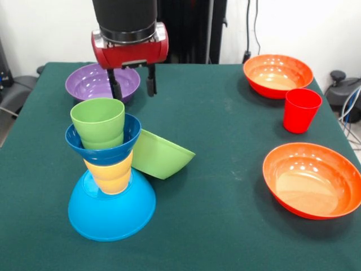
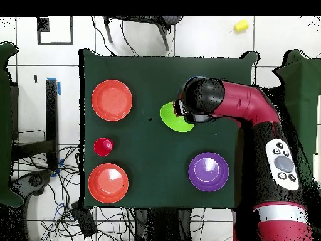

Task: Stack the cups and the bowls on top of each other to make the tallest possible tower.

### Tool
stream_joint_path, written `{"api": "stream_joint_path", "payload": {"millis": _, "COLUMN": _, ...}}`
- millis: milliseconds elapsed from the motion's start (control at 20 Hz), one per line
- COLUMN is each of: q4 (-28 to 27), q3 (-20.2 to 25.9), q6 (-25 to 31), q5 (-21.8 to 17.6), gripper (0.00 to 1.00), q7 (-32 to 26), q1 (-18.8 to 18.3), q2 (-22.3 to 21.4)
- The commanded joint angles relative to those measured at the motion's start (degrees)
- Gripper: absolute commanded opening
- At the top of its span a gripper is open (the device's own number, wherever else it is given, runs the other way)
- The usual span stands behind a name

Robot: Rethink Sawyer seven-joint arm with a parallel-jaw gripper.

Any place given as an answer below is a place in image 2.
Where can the light green plastic bowl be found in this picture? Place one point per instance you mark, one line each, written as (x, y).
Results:
(173, 120)

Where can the yellow smooth plastic cup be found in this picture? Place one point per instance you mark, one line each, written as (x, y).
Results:
(241, 25)

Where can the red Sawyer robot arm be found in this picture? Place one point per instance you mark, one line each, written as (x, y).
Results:
(250, 105)

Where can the dark green tablecloth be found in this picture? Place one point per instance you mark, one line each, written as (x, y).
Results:
(150, 140)

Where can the orange plastic bowl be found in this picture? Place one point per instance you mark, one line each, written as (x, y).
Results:
(111, 100)
(107, 183)

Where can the purple plastic bowl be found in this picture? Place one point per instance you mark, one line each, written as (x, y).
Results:
(209, 172)

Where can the red plastic cup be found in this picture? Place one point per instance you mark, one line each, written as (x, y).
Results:
(103, 146)

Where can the grey metal-legged chair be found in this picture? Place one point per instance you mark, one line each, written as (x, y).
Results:
(170, 20)

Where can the blue tape strip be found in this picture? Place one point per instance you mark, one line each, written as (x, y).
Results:
(59, 89)

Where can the black metal stand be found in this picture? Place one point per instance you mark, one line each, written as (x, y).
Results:
(51, 113)

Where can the white panel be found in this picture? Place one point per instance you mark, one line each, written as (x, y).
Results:
(318, 150)

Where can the black power strip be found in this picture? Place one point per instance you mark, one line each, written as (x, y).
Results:
(84, 221)

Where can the black chair base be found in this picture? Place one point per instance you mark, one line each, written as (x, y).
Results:
(35, 180)

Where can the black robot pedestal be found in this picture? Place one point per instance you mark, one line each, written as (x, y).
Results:
(163, 226)

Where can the black square frame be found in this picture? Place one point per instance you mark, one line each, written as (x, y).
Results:
(43, 25)

